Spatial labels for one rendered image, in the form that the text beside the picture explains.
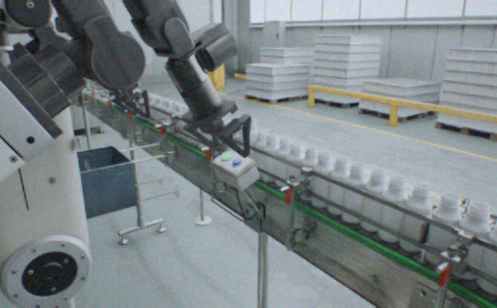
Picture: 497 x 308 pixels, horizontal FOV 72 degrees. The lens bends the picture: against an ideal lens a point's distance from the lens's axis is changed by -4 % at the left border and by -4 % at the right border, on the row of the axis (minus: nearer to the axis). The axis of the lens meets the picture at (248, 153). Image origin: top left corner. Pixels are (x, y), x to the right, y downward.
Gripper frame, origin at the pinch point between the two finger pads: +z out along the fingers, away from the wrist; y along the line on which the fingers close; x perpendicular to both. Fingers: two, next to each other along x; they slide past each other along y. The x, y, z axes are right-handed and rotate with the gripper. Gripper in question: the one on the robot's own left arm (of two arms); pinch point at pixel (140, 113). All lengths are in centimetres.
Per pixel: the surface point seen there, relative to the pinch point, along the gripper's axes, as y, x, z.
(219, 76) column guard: 759, -441, 276
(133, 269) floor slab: 115, 36, 116
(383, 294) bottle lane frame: -59, -9, 55
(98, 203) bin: 55, 24, 37
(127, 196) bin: 55, 13, 44
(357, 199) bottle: -47, -22, 38
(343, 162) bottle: -41, -28, 31
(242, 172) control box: -16.9, -11.1, 27.6
